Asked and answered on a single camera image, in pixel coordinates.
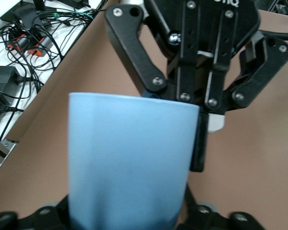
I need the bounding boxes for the green cable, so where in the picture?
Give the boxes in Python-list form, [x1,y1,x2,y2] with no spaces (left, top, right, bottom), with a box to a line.
[51,11,97,22]

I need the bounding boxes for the black power adapter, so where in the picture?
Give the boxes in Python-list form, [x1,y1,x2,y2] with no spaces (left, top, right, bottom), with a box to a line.
[69,0,91,8]

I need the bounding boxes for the orange and black connector block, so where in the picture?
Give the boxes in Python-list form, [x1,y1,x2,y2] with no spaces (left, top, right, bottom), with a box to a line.
[6,35,46,58]

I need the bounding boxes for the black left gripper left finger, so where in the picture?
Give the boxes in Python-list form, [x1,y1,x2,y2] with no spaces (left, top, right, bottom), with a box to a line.
[0,195,72,230]

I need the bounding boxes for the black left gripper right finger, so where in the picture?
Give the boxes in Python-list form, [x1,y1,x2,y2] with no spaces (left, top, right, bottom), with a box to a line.
[176,184,266,230]

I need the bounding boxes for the aluminium table frame profile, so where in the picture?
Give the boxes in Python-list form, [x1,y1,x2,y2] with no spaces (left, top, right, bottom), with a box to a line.
[0,136,18,170]

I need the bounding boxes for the flat black electronics box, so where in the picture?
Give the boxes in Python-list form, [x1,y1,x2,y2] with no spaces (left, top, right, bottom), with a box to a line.
[0,6,44,29]

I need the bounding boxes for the light blue plastic cup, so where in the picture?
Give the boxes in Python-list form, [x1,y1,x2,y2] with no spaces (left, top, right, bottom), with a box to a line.
[68,92,200,230]

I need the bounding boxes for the black power cable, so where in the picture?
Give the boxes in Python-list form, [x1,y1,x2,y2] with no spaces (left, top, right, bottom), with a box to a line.
[0,105,25,115]
[14,74,45,91]

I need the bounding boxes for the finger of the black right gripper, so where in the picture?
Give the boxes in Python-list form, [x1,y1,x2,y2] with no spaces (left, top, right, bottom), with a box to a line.
[189,9,288,173]
[105,0,200,104]

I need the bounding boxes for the grey finned metal box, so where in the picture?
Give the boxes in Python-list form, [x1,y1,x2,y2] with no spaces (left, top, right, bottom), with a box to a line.
[0,65,18,95]

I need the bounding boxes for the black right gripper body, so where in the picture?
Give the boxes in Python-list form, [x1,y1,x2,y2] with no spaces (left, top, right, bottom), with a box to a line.
[144,0,261,72]

